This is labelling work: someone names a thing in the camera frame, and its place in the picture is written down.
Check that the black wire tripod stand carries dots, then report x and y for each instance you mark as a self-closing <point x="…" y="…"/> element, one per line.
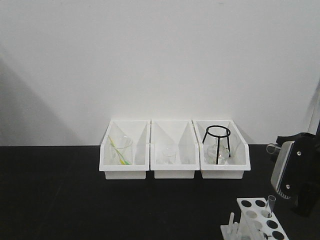
<point x="219" y="133"/>

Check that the clear glass test tube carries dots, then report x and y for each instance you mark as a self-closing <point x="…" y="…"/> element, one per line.
<point x="272" y="148"/>
<point x="270" y="204"/>

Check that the small clear glass beaker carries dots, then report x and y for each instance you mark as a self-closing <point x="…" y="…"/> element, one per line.
<point x="169" y="156"/>

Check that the white test tube rack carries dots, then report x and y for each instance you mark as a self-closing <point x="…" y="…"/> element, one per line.
<point x="254" y="223"/>

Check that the white right storage bin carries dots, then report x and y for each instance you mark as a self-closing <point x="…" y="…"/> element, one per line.
<point x="237" y="164"/>

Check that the white left storage bin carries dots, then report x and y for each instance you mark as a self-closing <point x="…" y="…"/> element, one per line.
<point x="125" y="150"/>

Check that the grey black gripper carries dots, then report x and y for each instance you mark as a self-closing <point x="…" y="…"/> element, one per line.
<point x="296" y="173"/>

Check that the white storage bin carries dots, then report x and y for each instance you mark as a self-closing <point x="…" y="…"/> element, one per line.
<point x="179" y="135"/>
<point x="237" y="164"/>
<point x="125" y="150"/>

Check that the white middle storage bin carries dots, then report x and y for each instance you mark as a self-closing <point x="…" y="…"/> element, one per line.
<point x="179" y="135"/>

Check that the clear glass flask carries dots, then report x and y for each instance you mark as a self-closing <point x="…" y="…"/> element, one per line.
<point x="217" y="154"/>

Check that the yellow green plastic stirrer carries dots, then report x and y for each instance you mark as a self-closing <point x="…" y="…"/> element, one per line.
<point x="119" y="155"/>

